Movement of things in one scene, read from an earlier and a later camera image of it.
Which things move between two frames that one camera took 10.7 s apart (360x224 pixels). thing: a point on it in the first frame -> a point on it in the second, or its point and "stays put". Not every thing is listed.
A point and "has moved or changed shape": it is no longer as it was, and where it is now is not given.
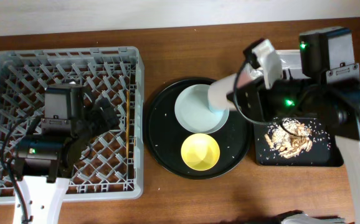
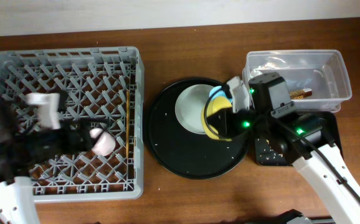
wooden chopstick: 127,121 stays put
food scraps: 289,145 has moved or changed shape
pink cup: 218,89 -> 105,145
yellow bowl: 200,152 -> 212,106
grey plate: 193,111 stays put
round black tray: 165,136 stays put
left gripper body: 104,113 -> 75,138
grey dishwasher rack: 12,101 stays put
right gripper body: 250,101 -> 230,125
